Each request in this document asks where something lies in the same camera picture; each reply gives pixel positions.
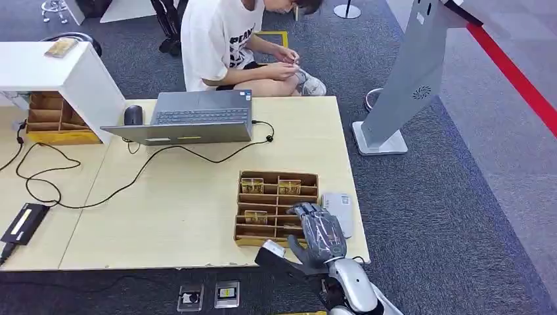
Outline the person's left hand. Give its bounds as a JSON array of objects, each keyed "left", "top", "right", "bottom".
[{"left": 273, "top": 45, "right": 301, "bottom": 66}]

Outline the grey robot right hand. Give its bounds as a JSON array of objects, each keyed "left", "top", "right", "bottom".
[{"left": 287, "top": 201, "right": 348, "bottom": 270}]

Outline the person's right hand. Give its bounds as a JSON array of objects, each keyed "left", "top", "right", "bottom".
[{"left": 267, "top": 62, "right": 301, "bottom": 82}]

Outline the yellow floor tape square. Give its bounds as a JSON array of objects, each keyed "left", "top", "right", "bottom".
[{"left": 256, "top": 30, "right": 290, "bottom": 49}]

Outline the white card reader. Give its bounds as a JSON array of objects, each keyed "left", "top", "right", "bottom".
[{"left": 321, "top": 192, "right": 355, "bottom": 240}]

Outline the golden card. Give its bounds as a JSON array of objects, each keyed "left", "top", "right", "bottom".
[
  {"left": 244, "top": 210, "right": 269, "bottom": 226},
  {"left": 44, "top": 37, "right": 79, "bottom": 58},
  {"left": 278, "top": 178, "right": 302, "bottom": 196},
  {"left": 240, "top": 177, "right": 265, "bottom": 195}
]

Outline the wooden card box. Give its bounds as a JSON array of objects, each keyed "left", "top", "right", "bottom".
[{"left": 233, "top": 170, "right": 319, "bottom": 249}]

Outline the person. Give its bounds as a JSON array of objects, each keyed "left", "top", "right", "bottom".
[{"left": 180, "top": 0, "right": 327, "bottom": 97}]

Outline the stanchion base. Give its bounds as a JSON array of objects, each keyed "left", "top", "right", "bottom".
[{"left": 333, "top": 0, "right": 362, "bottom": 20}]

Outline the grey laptop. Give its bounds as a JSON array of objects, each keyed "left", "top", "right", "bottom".
[{"left": 100, "top": 90, "right": 254, "bottom": 146}]

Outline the silver floor socket plate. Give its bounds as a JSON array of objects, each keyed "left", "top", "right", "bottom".
[{"left": 213, "top": 280, "right": 240, "bottom": 310}]

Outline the grey kiosk stand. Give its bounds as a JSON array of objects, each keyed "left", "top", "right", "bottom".
[{"left": 352, "top": 0, "right": 484, "bottom": 156}]

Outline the floor socket with plug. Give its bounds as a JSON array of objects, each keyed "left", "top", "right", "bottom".
[{"left": 177, "top": 284, "right": 204, "bottom": 312}]

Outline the black computer mouse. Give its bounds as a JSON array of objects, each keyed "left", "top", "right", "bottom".
[{"left": 123, "top": 104, "right": 145, "bottom": 127}]

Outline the white board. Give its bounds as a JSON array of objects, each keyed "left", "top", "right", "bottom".
[{"left": 100, "top": 0, "right": 158, "bottom": 24}]

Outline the black round stool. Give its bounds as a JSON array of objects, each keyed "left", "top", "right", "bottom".
[{"left": 39, "top": 31, "right": 103, "bottom": 57}]

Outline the white cabinet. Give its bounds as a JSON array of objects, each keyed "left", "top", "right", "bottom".
[{"left": 0, "top": 41, "right": 128, "bottom": 145}]

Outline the white panel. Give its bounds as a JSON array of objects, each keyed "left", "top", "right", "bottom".
[{"left": 64, "top": 0, "right": 87, "bottom": 26}]

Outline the red floor tape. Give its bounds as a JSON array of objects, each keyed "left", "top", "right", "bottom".
[{"left": 465, "top": 22, "right": 557, "bottom": 138}]

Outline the wooden divider box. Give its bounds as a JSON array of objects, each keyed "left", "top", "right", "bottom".
[{"left": 25, "top": 91, "right": 103, "bottom": 146}]

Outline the black power adapter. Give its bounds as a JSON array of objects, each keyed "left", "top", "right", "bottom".
[{"left": 0, "top": 203, "right": 51, "bottom": 247}]

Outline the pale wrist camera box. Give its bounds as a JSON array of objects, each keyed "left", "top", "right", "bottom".
[{"left": 262, "top": 240, "right": 287, "bottom": 259}]

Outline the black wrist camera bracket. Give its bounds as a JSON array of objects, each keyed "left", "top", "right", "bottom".
[{"left": 254, "top": 247, "right": 329, "bottom": 280}]

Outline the black laptop power cable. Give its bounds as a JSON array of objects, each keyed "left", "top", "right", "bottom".
[{"left": 15, "top": 119, "right": 276, "bottom": 211}]

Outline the metal ring base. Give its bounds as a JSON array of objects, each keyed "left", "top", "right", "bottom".
[{"left": 365, "top": 87, "right": 385, "bottom": 113}]

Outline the black cable with plug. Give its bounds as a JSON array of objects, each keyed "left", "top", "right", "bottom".
[{"left": 0, "top": 121, "right": 26, "bottom": 173}]

